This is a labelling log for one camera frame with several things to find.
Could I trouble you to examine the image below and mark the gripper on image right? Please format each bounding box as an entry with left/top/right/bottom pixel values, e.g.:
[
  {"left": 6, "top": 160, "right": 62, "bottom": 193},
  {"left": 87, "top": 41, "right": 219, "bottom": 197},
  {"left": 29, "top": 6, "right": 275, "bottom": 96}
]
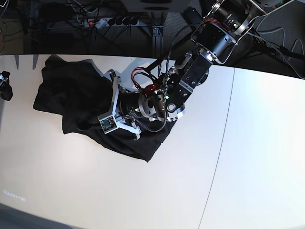
[{"left": 108, "top": 69, "right": 167, "bottom": 140}]

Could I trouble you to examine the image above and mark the black T-shirt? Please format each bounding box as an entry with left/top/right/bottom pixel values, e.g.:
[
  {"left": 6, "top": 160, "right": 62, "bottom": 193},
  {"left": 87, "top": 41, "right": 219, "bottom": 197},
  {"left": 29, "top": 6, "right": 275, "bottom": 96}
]
[{"left": 33, "top": 55, "right": 175, "bottom": 162}]

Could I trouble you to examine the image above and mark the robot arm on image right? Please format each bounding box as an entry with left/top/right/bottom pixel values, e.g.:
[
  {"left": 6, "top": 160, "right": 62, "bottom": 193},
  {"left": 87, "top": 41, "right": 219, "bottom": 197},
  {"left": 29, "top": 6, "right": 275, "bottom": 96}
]
[{"left": 98, "top": 0, "right": 288, "bottom": 138}]

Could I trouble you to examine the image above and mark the black power strip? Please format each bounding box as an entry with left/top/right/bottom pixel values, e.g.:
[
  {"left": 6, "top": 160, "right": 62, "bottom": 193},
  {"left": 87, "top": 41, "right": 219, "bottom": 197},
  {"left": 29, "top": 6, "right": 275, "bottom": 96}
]
[{"left": 77, "top": 17, "right": 141, "bottom": 29}]

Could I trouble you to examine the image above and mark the black power adapter brick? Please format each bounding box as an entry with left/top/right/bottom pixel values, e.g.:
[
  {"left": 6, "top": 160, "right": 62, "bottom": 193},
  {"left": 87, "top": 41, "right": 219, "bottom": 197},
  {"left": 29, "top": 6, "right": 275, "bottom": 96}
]
[{"left": 182, "top": 7, "right": 202, "bottom": 25}]

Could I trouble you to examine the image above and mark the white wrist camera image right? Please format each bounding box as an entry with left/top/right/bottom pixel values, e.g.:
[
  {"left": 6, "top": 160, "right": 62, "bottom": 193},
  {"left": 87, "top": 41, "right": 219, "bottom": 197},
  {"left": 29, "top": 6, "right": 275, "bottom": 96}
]
[{"left": 97, "top": 114, "right": 118, "bottom": 134}]

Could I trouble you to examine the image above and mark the aluminium frame post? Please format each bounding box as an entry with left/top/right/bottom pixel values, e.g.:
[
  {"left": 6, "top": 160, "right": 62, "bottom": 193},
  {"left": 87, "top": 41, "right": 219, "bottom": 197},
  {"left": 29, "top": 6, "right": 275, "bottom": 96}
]
[{"left": 151, "top": 12, "right": 165, "bottom": 58}]

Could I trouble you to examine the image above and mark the grey braided cable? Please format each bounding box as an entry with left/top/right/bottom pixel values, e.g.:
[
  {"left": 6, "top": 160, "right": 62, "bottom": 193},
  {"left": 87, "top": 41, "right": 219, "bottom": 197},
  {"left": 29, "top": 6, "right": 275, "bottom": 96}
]
[{"left": 254, "top": 14, "right": 305, "bottom": 79}]

